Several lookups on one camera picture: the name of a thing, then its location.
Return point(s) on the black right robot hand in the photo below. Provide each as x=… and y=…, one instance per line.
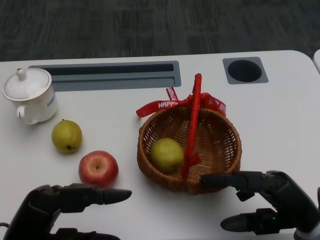
x=290, y=197

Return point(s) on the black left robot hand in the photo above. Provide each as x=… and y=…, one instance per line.
x=42, y=207

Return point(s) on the red apple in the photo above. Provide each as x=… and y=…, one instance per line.
x=98, y=168

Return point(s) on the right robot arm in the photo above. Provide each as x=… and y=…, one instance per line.
x=310, y=235

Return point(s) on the green pear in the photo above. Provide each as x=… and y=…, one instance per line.
x=67, y=136
x=166, y=155

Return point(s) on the white ceramic cup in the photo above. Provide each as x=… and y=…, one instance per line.
x=40, y=107

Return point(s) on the grey table cup holder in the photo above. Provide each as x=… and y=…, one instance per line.
x=245, y=70

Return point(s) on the white neighbouring table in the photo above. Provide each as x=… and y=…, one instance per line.
x=317, y=61

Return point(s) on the long grey table slot tray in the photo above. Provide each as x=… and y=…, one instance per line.
x=112, y=79

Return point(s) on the red happy birthday ribbon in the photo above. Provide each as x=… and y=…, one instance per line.
x=150, y=108

